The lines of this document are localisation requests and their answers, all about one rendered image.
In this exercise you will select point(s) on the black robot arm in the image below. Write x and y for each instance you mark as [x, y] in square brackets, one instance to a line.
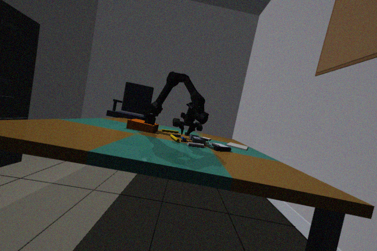
[196, 107]

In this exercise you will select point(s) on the grey keyboard with keys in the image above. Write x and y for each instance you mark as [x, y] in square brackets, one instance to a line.
[197, 139]

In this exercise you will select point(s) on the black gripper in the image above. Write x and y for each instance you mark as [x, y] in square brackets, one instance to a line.
[187, 122]

